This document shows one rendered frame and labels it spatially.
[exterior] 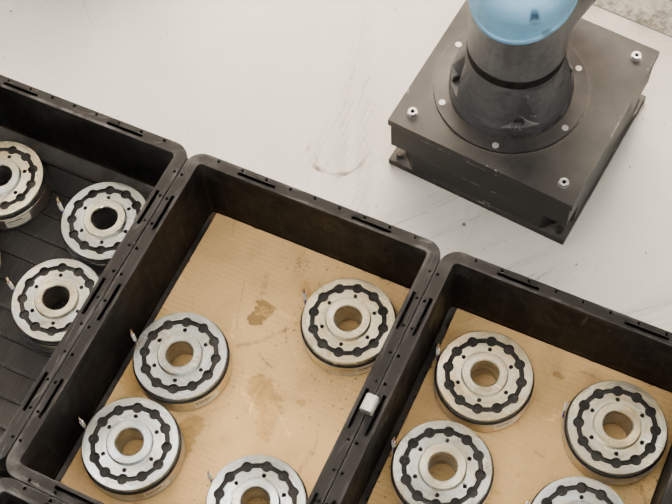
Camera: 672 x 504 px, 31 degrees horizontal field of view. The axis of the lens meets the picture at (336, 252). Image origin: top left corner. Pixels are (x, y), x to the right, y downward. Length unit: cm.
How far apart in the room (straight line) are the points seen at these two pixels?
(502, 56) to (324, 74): 36
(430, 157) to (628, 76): 26
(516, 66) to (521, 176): 15
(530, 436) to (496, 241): 33
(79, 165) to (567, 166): 58
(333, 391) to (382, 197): 34
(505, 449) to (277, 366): 26
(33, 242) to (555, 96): 63
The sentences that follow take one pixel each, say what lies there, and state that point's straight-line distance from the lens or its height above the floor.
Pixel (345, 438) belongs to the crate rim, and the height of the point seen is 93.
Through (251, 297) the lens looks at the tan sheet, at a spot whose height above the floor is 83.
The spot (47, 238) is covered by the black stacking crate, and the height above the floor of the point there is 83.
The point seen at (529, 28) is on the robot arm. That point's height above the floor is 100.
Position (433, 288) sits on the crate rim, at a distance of 125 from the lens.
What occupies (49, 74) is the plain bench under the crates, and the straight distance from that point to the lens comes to 174.
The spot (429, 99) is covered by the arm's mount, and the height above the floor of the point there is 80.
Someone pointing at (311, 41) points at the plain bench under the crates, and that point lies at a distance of 171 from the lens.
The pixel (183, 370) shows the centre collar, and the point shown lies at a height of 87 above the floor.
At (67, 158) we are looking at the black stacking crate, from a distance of 150.
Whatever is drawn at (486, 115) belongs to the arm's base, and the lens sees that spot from 147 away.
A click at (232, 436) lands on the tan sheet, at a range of 131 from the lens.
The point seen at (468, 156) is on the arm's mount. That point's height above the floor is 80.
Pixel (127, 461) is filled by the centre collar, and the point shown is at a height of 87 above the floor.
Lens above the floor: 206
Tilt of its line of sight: 62 degrees down
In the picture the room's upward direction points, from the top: 6 degrees counter-clockwise
